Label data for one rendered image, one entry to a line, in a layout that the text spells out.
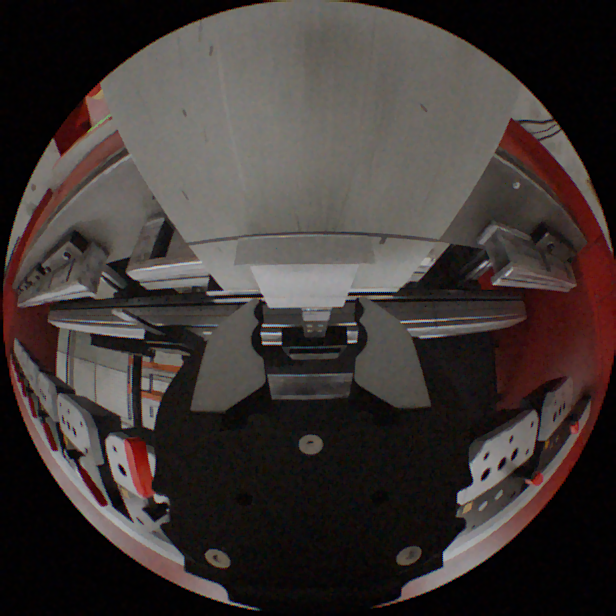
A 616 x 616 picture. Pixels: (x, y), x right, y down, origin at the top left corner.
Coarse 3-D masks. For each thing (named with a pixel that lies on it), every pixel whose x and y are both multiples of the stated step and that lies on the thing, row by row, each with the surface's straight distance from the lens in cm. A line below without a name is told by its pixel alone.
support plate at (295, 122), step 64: (320, 0) 9; (128, 64) 12; (192, 64) 10; (256, 64) 9; (320, 64) 9; (384, 64) 9; (448, 64) 10; (128, 128) 12; (192, 128) 10; (256, 128) 10; (320, 128) 10; (384, 128) 10; (448, 128) 11; (192, 192) 13; (256, 192) 12; (320, 192) 12; (384, 192) 12; (448, 192) 13; (384, 256) 17
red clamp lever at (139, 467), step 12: (132, 444) 21; (144, 444) 22; (132, 456) 21; (144, 456) 22; (132, 468) 22; (144, 468) 22; (132, 480) 23; (144, 480) 22; (144, 492) 23; (156, 504) 25; (144, 516) 25; (156, 516) 25
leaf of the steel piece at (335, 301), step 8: (336, 296) 23; (344, 296) 23; (272, 304) 25; (280, 304) 25; (288, 304) 25; (296, 304) 25; (304, 304) 25; (312, 304) 25; (320, 304) 25; (328, 304) 25; (336, 304) 25
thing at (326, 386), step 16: (272, 384) 21; (288, 384) 21; (304, 384) 21; (320, 384) 21; (336, 384) 21; (272, 400) 20; (288, 400) 20; (304, 400) 20; (320, 400) 20; (336, 400) 20; (272, 416) 21; (288, 416) 20; (304, 416) 20; (320, 416) 20; (336, 416) 20; (352, 416) 21
